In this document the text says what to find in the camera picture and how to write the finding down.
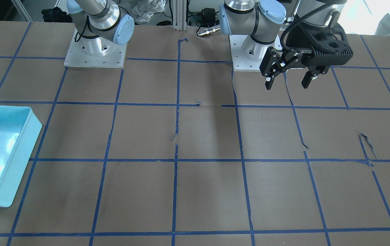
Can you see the silver cylindrical connector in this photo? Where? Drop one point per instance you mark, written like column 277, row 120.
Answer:
column 208, row 31

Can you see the aluminium frame post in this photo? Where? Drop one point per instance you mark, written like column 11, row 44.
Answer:
column 179, row 13

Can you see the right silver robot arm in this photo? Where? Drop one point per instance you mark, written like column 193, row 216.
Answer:
column 101, row 25

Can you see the black power adapter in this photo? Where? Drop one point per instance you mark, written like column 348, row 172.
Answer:
column 208, row 17

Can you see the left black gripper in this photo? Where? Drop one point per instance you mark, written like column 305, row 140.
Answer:
column 303, row 43

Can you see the light blue plastic bin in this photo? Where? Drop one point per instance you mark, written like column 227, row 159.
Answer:
column 19, row 130

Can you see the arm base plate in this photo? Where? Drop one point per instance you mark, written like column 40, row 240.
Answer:
column 94, row 53
column 247, row 54

